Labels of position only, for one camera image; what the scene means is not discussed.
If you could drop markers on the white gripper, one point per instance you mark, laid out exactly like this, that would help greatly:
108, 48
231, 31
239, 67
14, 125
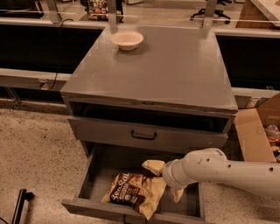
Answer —
168, 174

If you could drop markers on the brown sea salt chip bag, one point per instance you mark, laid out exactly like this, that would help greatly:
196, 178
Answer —
135, 190

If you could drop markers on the grey top drawer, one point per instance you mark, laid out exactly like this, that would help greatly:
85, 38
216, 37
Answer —
91, 131

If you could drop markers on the open grey middle drawer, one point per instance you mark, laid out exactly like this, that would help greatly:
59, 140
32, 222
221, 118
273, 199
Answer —
104, 163

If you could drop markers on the grey drawer cabinet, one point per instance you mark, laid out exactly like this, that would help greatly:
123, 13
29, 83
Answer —
175, 78

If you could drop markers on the brown wooden counter background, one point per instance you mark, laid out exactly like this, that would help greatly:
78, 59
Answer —
253, 18

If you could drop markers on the open cardboard box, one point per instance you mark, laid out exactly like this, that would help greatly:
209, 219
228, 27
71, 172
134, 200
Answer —
250, 124

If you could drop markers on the clear plastic bottle in box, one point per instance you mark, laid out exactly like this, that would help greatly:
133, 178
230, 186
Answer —
273, 134

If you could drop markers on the black stand bottom left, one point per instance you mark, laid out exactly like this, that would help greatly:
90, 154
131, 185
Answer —
23, 196

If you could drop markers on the white ceramic bowl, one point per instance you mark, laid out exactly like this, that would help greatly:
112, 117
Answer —
127, 40

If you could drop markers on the colourful snack package background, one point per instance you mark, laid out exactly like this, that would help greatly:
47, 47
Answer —
98, 10

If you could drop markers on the black top drawer handle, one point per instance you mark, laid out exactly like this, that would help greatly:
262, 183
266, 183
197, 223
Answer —
143, 136

